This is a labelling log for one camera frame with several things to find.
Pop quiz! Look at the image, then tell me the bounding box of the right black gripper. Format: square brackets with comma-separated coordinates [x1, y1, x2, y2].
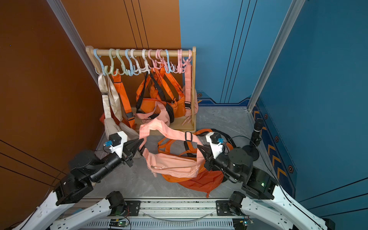
[197, 144, 244, 184]

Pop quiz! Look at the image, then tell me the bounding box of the dark orange sling bag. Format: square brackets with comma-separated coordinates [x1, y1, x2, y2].
[178, 171, 227, 198]
[171, 129, 243, 180]

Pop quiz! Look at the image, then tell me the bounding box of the orange bag with black strap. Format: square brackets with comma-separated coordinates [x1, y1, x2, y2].
[136, 67, 186, 123]

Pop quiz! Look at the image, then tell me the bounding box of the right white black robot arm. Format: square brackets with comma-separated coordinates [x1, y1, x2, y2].
[198, 144, 335, 230]

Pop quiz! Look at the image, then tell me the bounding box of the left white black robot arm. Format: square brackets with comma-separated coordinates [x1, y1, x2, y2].
[15, 139, 143, 230]

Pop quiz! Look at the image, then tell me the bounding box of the beige sling bag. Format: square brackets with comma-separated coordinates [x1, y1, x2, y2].
[104, 118, 140, 160]

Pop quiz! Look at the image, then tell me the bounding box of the green plastic hook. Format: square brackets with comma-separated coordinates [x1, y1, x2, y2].
[103, 48, 117, 76]

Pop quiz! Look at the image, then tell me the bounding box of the blue plastic hook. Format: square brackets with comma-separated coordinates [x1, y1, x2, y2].
[93, 48, 106, 76]

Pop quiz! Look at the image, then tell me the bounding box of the black microphone stand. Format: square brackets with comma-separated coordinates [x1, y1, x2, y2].
[242, 118, 264, 161]

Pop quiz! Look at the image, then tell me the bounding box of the green circuit board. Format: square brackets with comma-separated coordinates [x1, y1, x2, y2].
[109, 218, 130, 229]

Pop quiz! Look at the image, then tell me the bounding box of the wooden hanging rack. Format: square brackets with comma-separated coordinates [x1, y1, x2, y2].
[86, 46, 196, 132]

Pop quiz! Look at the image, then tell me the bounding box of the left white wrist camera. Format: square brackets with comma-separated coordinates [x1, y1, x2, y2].
[103, 131, 127, 158]

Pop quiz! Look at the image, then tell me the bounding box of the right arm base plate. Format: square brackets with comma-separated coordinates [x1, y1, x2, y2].
[216, 200, 243, 216]

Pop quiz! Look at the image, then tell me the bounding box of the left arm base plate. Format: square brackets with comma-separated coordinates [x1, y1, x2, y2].
[110, 200, 141, 217]

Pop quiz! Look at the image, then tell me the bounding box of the aluminium rail frame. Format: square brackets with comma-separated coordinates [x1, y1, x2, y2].
[51, 197, 305, 230]

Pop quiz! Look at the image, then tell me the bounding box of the orange strap bag far left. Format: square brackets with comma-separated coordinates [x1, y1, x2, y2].
[98, 74, 136, 129]

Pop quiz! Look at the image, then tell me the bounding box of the light pink strap bag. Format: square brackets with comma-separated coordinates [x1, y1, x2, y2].
[182, 63, 198, 126]

